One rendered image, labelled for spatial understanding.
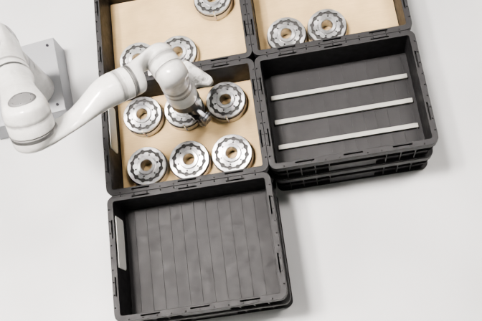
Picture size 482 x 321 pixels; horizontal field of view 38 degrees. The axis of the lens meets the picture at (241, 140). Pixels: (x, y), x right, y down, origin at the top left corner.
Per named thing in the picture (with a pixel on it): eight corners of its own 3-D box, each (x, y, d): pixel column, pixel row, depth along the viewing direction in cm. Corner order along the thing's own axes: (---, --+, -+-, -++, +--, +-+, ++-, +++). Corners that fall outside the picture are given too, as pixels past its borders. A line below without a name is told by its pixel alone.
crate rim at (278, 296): (117, 324, 163) (114, 323, 160) (109, 198, 172) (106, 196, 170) (289, 299, 159) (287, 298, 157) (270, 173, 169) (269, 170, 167)
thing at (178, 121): (166, 130, 181) (166, 129, 181) (163, 94, 185) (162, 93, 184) (204, 123, 180) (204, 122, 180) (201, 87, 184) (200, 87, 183)
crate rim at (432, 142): (270, 173, 169) (270, 170, 167) (254, 60, 179) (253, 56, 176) (438, 145, 165) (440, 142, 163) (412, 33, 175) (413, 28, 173)
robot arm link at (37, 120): (1, 116, 131) (-17, 65, 151) (16, 157, 136) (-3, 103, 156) (49, 100, 134) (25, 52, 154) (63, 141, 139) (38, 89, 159)
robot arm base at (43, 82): (25, 109, 197) (-2, 87, 181) (20, 79, 200) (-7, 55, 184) (57, 99, 197) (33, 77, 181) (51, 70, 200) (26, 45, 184)
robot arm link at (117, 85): (143, 109, 148) (134, 74, 144) (25, 164, 137) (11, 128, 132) (123, 94, 155) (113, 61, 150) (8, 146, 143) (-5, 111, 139)
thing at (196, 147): (171, 182, 177) (171, 181, 176) (168, 145, 180) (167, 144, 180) (211, 175, 176) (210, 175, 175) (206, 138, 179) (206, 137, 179)
